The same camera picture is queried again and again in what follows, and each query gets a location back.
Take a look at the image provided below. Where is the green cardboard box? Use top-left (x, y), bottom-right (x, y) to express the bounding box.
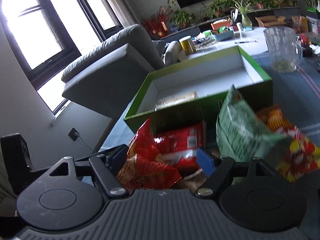
top-left (124, 46), bottom-right (273, 133)

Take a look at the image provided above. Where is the round white table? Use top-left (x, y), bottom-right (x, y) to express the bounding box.
top-left (178, 27), bottom-right (268, 61)

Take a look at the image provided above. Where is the yellow tin can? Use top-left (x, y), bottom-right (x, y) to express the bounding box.
top-left (179, 36), bottom-right (196, 56)

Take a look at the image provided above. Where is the yellow red crayfish bag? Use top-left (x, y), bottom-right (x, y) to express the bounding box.
top-left (255, 105), bottom-right (319, 183)

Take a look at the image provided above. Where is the open cardboard box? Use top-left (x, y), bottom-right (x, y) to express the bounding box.
top-left (255, 16), bottom-right (286, 28)

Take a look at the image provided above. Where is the wall power socket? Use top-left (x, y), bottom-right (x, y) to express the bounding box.
top-left (68, 127), bottom-right (80, 141)

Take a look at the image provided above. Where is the red flower decoration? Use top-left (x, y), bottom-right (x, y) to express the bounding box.
top-left (141, 6), bottom-right (172, 38)

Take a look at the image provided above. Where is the red snack bag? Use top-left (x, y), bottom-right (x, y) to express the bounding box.
top-left (155, 122), bottom-right (205, 177)

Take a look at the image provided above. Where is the grey armchair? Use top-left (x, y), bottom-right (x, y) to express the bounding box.
top-left (61, 24), bottom-right (166, 119)

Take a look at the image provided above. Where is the light blue tray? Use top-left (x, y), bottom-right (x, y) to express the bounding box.
top-left (213, 30), bottom-right (234, 42)

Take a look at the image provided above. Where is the green snack bag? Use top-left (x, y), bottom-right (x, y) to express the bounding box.
top-left (216, 86), bottom-right (291, 162)

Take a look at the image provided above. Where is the red round-cracker bag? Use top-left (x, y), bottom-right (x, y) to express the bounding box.
top-left (116, 118), bottom-right (182, 190)

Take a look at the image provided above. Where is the spider plant in vase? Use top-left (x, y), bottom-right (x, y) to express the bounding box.
top-left (233, 0), bottom-right (253, 30)

